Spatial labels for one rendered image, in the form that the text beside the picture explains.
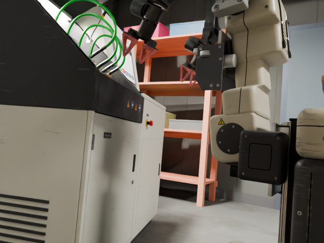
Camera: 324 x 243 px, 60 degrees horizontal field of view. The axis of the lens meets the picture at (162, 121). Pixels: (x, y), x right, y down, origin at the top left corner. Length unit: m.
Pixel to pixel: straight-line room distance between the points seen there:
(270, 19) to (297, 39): 2.76
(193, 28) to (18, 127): 2.69
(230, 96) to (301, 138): 0.31
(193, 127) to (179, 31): 1.20
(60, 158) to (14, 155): 0.21
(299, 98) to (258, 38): 2.59
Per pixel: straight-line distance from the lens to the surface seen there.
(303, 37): 3.77
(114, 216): 1.49
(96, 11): 2.06
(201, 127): 3.22
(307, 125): 0.75
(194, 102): 4.02
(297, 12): 3.95
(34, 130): 1.23
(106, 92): 1.22
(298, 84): 3.62
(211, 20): 1.44
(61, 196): 1.17
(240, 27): 1.03
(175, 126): 3.34
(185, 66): 1.37
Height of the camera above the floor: 0.71
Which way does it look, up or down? 3 degrees up
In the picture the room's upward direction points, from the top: 5 degrees clockwise
